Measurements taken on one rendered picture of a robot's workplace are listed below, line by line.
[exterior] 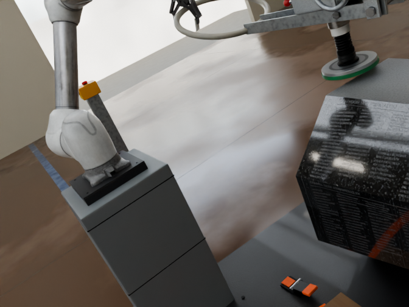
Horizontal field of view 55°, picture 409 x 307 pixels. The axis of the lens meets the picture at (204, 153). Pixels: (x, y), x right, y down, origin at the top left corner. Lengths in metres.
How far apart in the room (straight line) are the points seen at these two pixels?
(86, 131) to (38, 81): 5.95
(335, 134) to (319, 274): 0.75
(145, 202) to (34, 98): 6.06
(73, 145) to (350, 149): 1.03
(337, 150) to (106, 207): 0.88
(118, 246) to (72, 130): 0.49
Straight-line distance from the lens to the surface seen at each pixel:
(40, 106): 7.55
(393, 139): 1.35
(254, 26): 1.87
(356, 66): 1.63
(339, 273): 1.96
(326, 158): 1.50
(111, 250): 1.62
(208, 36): 1.89
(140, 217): 1.61
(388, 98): 1.43
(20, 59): 7.50
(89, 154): 1.62
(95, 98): 2.60
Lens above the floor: 1.39
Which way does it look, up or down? 23 degrees down
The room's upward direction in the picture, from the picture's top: 24 degrees counter-clockwise
